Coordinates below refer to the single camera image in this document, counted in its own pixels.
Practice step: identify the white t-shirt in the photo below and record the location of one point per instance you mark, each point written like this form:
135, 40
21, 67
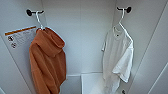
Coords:
115, 56

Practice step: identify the dark door hinge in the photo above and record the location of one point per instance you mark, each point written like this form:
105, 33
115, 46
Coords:
123, 91

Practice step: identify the white wardrobe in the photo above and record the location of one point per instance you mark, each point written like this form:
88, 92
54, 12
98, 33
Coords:
83, 40

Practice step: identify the orange hoodie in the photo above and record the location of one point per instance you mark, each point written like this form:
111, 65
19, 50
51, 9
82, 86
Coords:
46, 63

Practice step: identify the black wall hook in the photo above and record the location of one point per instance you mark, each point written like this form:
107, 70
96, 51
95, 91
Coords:
126, 9
30, 12

